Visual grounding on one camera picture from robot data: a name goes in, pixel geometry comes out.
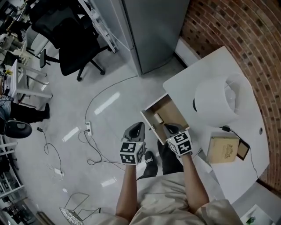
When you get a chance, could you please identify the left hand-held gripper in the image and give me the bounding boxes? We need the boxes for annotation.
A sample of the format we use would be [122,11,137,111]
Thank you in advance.
[119,122,146,166]

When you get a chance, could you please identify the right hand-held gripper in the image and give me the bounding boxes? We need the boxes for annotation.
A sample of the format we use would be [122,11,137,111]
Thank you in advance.
[162,123,193,158]

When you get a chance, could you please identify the white wooden drawer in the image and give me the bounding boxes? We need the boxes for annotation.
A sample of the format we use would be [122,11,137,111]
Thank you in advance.
[140,93,191,145]

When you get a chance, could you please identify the person's right forearm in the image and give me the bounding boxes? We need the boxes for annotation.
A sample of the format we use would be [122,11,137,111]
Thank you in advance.
[181,153,209,215]

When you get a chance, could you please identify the person's left forearm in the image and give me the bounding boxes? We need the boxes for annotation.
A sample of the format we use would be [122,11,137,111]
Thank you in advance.
[115,163,139,220]

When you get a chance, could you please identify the person's black trousers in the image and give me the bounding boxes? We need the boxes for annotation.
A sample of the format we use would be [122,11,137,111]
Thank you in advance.
[137,138,184,181]

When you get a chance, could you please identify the person's black shoe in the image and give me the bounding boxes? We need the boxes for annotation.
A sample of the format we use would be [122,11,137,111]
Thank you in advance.
[144,150,159,178]

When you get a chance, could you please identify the beige book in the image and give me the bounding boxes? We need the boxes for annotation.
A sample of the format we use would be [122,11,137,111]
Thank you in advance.
[206,136,240,164]

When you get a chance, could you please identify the white desk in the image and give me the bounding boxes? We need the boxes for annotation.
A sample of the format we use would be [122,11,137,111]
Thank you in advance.
[162,45,270,204]

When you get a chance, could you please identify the white shade black table lamp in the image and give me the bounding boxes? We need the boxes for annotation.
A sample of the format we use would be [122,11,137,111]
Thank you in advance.
[192,71,256,128]

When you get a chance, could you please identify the person's beige shirt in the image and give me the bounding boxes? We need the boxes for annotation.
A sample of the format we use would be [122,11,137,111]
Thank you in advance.
[129,171,244,225]

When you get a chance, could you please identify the black smartphone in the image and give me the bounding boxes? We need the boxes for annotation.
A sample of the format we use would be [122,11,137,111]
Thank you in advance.
[236,138,251,161]

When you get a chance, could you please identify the grey refrigerator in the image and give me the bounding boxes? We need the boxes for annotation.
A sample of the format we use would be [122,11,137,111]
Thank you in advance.
[91,0,191,76]

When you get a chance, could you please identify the black office chair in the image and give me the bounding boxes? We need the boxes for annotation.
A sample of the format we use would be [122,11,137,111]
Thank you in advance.
[28,0,110,82]

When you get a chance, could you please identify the white shelf rack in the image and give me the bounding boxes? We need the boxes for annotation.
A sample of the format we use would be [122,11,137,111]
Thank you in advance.
[78,0,119,53]

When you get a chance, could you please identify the black round-base chair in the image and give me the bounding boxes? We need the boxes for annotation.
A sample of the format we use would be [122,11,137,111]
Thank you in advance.
[4,120,33,139]

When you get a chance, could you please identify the white side table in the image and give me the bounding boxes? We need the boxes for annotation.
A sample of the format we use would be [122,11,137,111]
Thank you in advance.
[240,204,281,225]

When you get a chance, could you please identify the grey chair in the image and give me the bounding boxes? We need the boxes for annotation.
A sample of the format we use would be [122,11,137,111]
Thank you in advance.
[26,29,51,57]

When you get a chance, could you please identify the black floor cable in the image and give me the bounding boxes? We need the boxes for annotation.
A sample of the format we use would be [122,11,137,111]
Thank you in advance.
[78,129,141,181]

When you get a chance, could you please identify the black lamp cable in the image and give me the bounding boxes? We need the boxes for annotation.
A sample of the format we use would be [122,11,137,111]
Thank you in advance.
[218,125,259,178]

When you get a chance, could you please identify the grey floor cable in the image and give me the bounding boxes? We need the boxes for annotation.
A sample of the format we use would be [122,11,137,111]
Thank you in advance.
[84,76,138,123]

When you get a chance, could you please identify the black cable with adapter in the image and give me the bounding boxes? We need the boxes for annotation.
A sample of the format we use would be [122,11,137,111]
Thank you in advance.
[36,127,64,174]

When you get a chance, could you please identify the wire basket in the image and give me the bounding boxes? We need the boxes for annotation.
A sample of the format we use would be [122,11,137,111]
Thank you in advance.
[59,192,101,225]

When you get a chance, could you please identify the white metal frame table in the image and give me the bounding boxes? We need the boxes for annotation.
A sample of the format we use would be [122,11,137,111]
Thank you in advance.
[0,136,25,196]

